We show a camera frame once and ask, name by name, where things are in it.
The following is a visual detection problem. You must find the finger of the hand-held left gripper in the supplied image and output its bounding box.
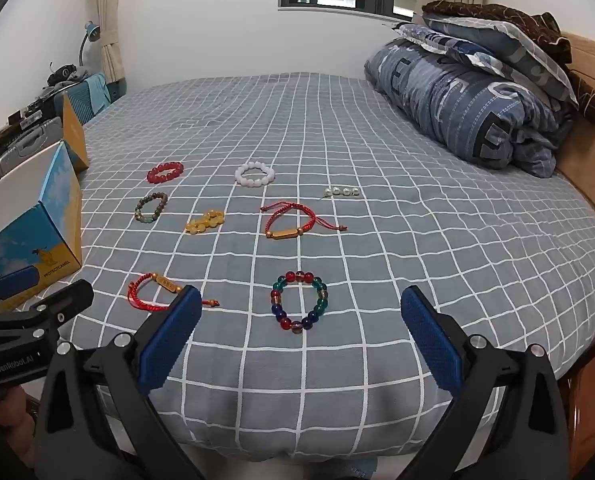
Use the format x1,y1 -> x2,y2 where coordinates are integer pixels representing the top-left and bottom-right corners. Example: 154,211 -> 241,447
0,266 -> 39,312
0,279 -> 95,343

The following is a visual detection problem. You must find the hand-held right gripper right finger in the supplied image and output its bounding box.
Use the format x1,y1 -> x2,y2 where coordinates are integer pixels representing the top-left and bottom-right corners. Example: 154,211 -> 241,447
400,285 -> 571,480

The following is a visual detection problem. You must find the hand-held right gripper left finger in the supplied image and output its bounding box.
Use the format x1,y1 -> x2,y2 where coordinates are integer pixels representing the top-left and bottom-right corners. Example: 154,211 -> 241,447
34,285 -> 208,480

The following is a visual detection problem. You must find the blue and white cardboard box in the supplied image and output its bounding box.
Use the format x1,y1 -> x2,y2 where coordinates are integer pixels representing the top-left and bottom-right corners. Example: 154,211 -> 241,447
0,92 -> 92,313

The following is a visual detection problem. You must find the red string bracelet gold bar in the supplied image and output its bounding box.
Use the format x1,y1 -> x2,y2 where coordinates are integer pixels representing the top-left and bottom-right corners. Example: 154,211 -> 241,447
260,201 -> 349,240
127,272 -> 220,312

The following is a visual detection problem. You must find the multicolour glass bead bracelet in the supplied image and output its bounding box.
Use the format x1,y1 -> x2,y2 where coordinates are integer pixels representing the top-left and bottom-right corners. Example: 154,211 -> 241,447
271,270 -> 329,333

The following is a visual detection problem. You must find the yellow bead bracelet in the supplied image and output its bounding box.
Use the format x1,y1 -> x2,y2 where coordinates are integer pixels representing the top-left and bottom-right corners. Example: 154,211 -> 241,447
184,208 -> 227,235

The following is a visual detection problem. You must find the person's left hand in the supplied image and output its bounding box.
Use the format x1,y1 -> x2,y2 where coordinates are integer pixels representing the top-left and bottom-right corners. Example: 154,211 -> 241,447
0,385 -> 42,466

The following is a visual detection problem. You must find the grey hard suitcase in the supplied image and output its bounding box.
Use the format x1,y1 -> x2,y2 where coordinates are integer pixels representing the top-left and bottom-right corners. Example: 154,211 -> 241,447
0,115 -> 67,179

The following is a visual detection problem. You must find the teal hard suitcase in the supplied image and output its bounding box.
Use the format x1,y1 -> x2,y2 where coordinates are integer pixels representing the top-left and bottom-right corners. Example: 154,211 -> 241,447
67,72 -> 112,126

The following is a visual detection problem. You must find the folded blue printed duvet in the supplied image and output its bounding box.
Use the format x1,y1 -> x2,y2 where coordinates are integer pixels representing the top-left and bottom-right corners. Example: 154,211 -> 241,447
365,35 -> 575,179

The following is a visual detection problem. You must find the wooden headboard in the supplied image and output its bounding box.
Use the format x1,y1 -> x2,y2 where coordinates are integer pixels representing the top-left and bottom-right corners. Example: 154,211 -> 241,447
552,32 -> 595,241

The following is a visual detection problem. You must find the blue desk lamp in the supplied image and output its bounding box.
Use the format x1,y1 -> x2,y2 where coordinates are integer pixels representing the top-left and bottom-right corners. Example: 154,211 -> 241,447
78,21 -> 102,68

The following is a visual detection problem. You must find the blue grey patterned pillow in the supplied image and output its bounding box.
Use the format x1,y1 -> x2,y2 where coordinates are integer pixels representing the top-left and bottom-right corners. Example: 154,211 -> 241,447
395,12 -> 578,108

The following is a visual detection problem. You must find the brown patterned blanket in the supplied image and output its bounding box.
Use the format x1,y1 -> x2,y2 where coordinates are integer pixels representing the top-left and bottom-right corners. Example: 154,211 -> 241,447
421,0 -> 595,124

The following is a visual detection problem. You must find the green brown bead bracelet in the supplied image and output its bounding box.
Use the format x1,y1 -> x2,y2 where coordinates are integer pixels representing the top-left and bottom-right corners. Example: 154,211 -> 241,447
134,192 -> 169,224

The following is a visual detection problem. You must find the red bead bracelet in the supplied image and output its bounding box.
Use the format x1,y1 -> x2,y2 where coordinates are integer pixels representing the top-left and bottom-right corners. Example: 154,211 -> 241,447
146,161 -> 184,184

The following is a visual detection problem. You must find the white bead bracelet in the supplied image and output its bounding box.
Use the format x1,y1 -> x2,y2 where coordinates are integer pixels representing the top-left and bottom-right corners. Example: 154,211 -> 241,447
234,161 -> 277,187

